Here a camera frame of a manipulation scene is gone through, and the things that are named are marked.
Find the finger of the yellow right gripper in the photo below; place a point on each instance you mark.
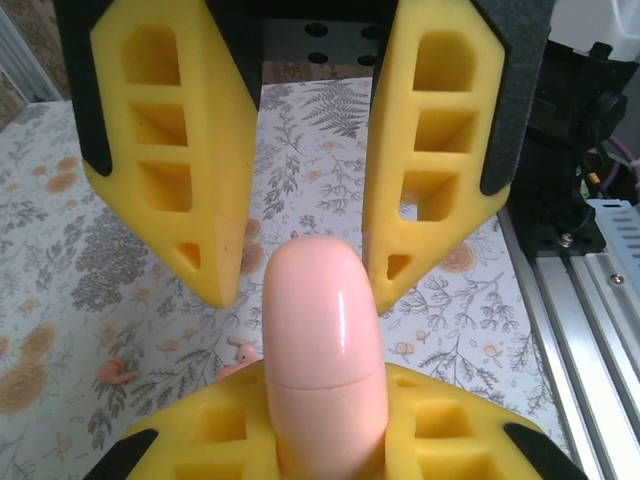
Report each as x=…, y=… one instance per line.
x=210, y=200
x=470, y=150

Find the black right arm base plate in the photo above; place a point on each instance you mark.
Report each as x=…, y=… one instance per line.
x=560, y=230

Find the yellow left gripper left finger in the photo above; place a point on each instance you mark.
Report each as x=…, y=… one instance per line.
x=210, y=440

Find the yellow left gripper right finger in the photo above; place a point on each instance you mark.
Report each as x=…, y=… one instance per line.
x=450, y=435

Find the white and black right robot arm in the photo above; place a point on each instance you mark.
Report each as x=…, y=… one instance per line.
x=555, y=145

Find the pink earbud charging case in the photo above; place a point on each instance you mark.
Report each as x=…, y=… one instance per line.
x=325, y=350

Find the aluminium frame post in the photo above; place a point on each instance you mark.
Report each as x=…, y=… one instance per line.
x=30, y=67

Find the floral patterned table cover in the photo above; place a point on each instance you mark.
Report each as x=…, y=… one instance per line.
x=50, y=250

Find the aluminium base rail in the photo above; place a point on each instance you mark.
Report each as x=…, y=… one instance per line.
x=590, y=325

